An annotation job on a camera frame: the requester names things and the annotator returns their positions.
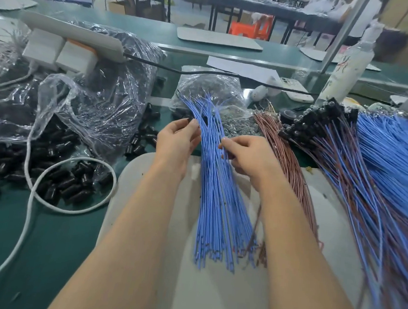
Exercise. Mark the slanted metal frame post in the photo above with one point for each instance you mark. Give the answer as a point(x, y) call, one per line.
point(344, 30)

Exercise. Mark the cardboard boxes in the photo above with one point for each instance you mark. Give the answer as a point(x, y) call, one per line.
point(407, 24)

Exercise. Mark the person's right hand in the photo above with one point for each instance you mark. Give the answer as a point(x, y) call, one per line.
point(252, 161)

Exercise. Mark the white paper sheet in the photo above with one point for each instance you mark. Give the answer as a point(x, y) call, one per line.
point(239, 69)

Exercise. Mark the white flat tray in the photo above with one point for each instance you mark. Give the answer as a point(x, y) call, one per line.
point(13, 3)
point(219, 38)
point(312, 56)

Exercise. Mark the person's left forearm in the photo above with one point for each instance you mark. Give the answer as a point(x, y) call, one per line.
point(115, 257)

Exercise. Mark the white computer mouse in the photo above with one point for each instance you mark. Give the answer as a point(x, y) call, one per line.
point(258, 94)

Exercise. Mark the white power strip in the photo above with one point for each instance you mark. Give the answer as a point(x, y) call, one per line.
point(72, 35)

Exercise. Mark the person's right forearm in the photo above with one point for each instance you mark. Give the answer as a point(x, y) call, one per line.
point(307, 269)

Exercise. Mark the small clear plastic bag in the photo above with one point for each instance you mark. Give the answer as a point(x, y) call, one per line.
point(206, 89)

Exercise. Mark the white work board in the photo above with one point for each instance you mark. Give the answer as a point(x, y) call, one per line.
point(141, 287)

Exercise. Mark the person's left hand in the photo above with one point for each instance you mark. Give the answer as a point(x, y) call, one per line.
point(177, 144)

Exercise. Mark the white flat device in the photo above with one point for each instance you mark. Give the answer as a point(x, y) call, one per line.
point(293, 90)

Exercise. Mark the white orange charger adapter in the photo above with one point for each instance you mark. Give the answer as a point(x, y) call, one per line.
point(77, 57)

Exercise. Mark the large clear plastic bag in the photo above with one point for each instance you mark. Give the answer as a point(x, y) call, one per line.
point(111, 88)

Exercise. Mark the orange plastic stool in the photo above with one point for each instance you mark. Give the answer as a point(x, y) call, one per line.
point(252, 27)

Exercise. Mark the white spray bottle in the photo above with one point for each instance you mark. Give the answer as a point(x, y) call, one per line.
point(347, 68)

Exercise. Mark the pile of black plastic caps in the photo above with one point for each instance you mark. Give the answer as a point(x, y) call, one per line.
point(0, 164)

